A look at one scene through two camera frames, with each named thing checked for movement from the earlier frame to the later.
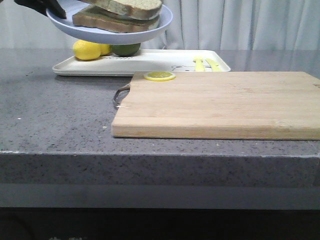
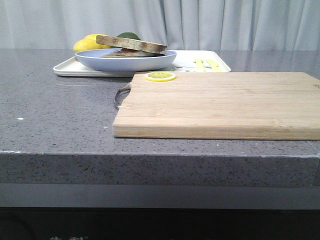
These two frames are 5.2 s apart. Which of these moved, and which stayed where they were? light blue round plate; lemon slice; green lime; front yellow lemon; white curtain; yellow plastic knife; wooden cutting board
Moved: green lime; light blue round plate
Stayed: lemon slice; yellow plastic knife; wooden cutting board; white curtain; front yellow lemon
